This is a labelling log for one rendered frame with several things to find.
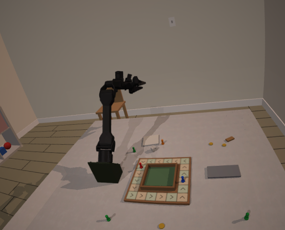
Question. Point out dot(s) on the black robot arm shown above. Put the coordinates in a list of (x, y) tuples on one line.
[(106, 144)]

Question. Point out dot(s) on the grey die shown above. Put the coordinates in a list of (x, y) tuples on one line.
[(153, 148)]

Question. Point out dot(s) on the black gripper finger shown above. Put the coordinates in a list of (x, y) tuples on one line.
[(141, 82), (136, 88)]

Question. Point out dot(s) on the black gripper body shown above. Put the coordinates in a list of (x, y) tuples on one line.
[(130, 84)]

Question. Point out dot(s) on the brown rectangular block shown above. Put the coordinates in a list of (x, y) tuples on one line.
[(230, 139)]

